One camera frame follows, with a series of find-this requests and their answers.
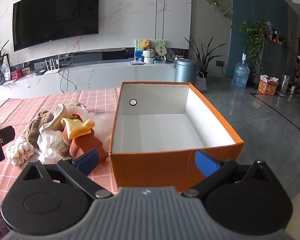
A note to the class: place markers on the orange cardboard box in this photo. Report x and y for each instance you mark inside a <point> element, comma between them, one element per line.
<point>152,165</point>

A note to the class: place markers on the brown sponge cake toy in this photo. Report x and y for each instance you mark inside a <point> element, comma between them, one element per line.
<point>85,143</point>

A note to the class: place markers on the white router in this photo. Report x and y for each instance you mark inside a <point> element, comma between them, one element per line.
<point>51,70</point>

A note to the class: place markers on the crochet strawberry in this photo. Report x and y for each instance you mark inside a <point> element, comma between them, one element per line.
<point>75,117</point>

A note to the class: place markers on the pink checkered tablecloth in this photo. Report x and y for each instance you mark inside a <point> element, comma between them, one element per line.
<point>27,102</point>

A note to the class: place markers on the leafy pothos plant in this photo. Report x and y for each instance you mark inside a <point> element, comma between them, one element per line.
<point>255,32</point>

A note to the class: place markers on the cream knitted cloth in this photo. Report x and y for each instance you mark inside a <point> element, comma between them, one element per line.
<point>20,152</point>

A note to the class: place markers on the silver laptop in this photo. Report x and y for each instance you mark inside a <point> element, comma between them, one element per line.
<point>135,62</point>

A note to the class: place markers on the decorative plate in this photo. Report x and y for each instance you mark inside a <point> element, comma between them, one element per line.
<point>170,55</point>

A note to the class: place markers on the small red box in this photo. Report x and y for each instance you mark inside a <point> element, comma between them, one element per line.
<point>16,74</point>
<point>26,71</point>

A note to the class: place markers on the white plastic bag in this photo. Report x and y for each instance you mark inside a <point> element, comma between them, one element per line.
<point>51,142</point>

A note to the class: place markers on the woven basket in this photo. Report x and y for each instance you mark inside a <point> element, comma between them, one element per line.
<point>201,83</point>

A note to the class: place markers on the white marble TV console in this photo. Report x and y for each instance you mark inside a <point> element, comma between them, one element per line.
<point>102,76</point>

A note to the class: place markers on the blue water jug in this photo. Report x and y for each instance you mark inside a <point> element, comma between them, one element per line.
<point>240,75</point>

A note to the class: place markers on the green landscape painting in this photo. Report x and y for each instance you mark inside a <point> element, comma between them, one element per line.
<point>138,51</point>

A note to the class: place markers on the brown teddy bear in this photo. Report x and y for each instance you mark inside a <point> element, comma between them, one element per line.
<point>146,44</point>

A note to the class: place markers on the black photo frame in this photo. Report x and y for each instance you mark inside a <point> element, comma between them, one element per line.
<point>7,62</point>

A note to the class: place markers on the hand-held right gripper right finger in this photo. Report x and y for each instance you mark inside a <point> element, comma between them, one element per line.
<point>204,162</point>

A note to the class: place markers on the paper envelope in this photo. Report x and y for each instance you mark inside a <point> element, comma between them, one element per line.
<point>10,82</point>

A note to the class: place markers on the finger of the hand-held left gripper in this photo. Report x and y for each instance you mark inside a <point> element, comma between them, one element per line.
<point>3,133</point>

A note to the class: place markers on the grey-blue cabinet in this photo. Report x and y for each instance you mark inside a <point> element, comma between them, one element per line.
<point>275,57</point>

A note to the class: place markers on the round white hand fan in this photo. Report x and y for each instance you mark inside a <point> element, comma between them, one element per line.
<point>161,50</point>

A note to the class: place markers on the wall socket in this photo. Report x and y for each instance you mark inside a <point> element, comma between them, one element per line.
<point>219,63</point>

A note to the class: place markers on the grey metal trash can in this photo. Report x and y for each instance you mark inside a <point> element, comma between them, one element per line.
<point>185,71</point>

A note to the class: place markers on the black television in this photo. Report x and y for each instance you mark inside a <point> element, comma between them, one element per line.
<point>55,15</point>

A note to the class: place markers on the long-leaf potted plant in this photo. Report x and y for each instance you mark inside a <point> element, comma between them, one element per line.
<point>202,55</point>

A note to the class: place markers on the small black box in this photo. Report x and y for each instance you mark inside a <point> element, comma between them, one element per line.
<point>40,72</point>

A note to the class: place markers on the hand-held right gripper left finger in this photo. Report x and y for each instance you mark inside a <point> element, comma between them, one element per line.
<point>88,161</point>

